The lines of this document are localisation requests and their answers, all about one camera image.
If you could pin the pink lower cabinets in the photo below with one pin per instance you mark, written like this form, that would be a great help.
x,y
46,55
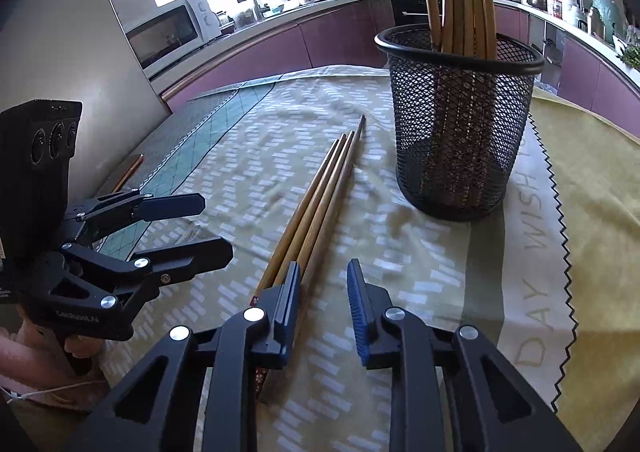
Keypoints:
x,y
280,41
580,66

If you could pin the teal and beige patterned tablecloth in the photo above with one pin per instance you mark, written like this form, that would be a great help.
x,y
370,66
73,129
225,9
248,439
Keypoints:
x,y
250,156

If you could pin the person's left forearm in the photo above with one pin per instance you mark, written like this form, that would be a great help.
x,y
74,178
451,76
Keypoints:
x,y
35,367

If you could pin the person's left hand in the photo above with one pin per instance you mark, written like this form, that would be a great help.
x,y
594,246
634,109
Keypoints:
x,y
87,349

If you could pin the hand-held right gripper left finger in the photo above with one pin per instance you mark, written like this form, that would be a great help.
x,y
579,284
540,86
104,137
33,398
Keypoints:
x,y
290,312

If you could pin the yellow cloth with zigzag edge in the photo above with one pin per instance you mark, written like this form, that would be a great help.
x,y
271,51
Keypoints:
x,y
600,232

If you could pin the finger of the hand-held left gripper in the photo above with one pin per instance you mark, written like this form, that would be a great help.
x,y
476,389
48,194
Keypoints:
x,y
175,204
195,254

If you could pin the pale green kitchen appliance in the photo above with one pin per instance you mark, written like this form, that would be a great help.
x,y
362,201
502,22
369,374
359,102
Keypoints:
x,y
605,14

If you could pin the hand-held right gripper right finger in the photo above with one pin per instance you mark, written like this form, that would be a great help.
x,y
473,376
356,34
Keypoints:
x,y
357,312

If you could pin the green leafy vegetables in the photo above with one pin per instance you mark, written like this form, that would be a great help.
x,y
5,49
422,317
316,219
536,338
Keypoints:
x,y
632,55

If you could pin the white microwave oven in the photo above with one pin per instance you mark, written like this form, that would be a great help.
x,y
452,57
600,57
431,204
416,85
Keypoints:
x,y
170,34

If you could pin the grey refrigerator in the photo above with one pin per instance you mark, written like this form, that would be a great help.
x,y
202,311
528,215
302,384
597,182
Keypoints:
x,y
115,56

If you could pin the black mesh holder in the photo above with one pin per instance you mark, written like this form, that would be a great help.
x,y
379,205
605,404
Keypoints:
x,y
450,156

